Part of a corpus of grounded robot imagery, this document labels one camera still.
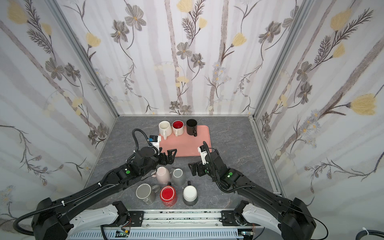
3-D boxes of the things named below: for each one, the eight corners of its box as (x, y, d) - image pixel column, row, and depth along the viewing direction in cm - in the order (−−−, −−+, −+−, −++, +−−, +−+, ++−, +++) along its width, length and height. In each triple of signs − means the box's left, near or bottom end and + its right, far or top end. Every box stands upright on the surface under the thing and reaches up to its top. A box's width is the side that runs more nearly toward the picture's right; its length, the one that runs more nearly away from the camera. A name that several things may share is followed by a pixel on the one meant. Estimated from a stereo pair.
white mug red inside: (171, 138, 108) (170, 131, 102) (173, 126, 115) (172, 120, 109) (183, 138, 109) (182, 131, 102) (184, 127, 115) (183, 120, 109)
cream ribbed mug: (159, 139, 108) (157, 131, 101) (161, 128, 115) (159, 120, 107) (170, 139, 109) (169, 131, 101) (172, 129, 115) (171, 120, 108)
